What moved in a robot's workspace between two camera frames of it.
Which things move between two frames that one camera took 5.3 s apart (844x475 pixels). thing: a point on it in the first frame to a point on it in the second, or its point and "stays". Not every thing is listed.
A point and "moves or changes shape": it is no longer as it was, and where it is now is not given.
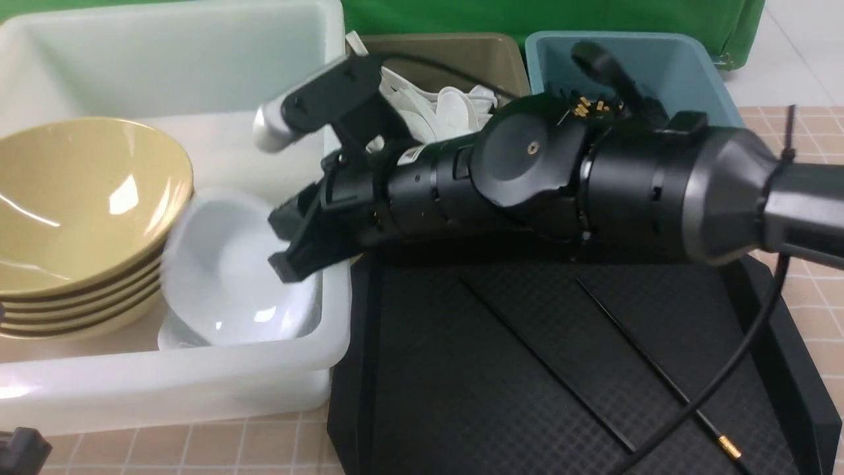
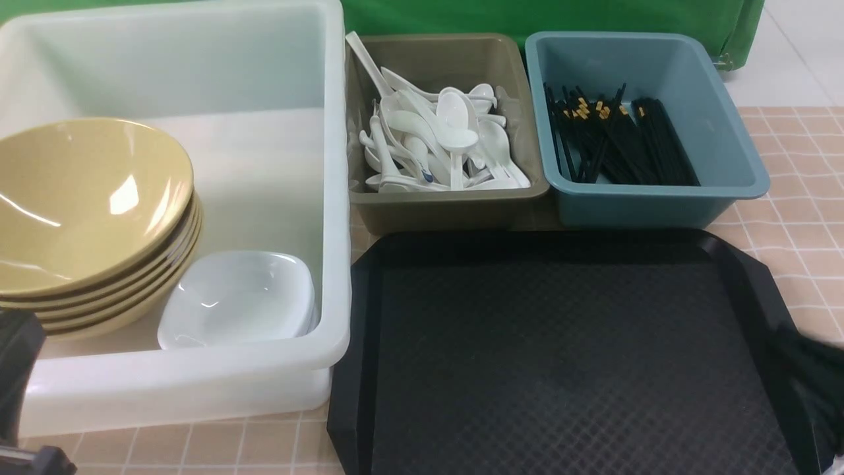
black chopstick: (610, 429) moves or changes shape
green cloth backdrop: (740, 25) stays
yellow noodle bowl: (86, 202) stays
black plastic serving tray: (483, 361) stays
